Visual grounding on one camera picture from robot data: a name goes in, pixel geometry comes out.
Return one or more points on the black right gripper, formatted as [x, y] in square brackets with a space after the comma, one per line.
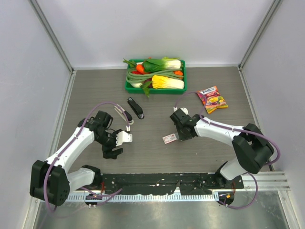
[183, 137]

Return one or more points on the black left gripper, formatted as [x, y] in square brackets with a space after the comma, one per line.
[107, 151]

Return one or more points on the red white staple box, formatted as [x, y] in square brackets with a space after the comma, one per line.
[170, 138]

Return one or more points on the black deli stapler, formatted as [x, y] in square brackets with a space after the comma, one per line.
[136, 108]

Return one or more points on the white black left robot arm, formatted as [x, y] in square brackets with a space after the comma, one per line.
[51, 180]

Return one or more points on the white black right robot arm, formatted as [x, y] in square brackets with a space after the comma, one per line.
[252, 150]

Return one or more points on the Fox's candy bag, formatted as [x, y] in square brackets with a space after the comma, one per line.
[212, 99]

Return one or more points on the toy yellow napa cabbage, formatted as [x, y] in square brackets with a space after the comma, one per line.
[163, 82]

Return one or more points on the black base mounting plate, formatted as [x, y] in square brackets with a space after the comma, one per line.
[159, 184]

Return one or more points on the toy bok choy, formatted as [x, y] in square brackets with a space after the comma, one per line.
[155, 65]

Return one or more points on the toy green long beans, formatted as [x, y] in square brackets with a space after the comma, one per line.
[131, 77]

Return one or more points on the toy orange carrot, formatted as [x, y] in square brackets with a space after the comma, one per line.
[140, 68]

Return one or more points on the green plastic tray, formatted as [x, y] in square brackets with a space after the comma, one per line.
[146, 87]

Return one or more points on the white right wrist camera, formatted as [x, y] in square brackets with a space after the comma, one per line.
[183, 109]

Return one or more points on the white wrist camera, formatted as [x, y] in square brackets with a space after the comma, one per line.
[123, 137]
[183, 109]

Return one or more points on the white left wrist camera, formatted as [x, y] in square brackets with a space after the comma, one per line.
[123, 137]

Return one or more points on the aluminium frame rail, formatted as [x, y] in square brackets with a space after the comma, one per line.
[263, 181]

